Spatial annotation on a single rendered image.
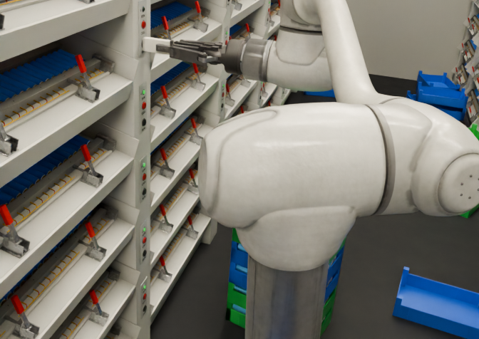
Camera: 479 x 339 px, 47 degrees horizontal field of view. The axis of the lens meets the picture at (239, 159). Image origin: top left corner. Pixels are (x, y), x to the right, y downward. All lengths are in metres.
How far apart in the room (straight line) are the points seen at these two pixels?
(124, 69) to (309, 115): 0.74
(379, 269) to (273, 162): 1.75
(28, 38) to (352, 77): 0.51
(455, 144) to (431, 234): 1.99
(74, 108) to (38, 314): 0.41
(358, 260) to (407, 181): 1.70
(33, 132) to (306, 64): 0.54
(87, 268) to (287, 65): 0.63
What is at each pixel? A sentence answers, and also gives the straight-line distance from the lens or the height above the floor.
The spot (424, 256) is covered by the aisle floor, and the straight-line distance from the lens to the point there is 2.43.
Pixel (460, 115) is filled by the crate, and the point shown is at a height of 0.11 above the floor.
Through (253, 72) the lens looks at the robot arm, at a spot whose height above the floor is 0.96.
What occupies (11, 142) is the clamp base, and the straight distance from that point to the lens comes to 0.94.
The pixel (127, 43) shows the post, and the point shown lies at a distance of 1.25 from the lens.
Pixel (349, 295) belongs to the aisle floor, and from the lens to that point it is 2.11.
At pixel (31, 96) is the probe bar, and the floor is 0.94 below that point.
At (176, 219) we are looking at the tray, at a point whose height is 0.32.
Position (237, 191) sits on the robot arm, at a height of 1.02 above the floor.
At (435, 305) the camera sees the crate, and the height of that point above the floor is 0.00.
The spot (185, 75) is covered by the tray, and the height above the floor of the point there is 0.75.
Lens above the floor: 1.29
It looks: 26 degrees down
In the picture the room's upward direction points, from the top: 5 degrees clockwise
